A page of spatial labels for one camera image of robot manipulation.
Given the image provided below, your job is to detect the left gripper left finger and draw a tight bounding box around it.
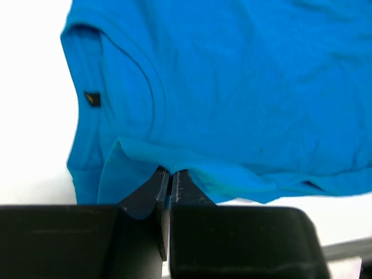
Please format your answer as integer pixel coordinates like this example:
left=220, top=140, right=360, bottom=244
left=1, top=168, right=170, bottom=278

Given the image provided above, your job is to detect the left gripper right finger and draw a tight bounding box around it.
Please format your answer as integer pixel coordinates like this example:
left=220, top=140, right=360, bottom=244
left=169, top=171, right=330, bottom=279

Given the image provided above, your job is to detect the blue t shirt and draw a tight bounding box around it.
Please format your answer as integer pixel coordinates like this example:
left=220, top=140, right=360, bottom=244
left=60, top=1, right=371, bottom=204

